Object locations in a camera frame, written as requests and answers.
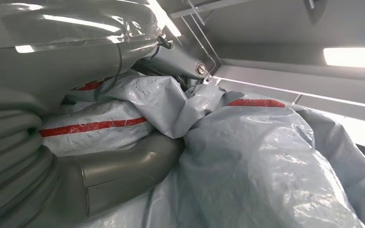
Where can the thin ceiling conduit pipes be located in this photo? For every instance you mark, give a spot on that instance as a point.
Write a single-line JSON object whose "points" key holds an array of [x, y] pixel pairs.
{"points": [[203, 41]]}

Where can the ceiling light panel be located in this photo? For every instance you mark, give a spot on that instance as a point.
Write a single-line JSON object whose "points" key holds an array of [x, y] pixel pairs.
{"points": [[352, 57], [166, 22]]}

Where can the grey plastic parcel red stripe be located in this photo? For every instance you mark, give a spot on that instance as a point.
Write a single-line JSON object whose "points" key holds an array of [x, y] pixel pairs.
{"points": [[248, 163]]}

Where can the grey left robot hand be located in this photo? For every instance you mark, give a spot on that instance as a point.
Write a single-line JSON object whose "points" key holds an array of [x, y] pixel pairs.
{"points": [[59, 56]]}

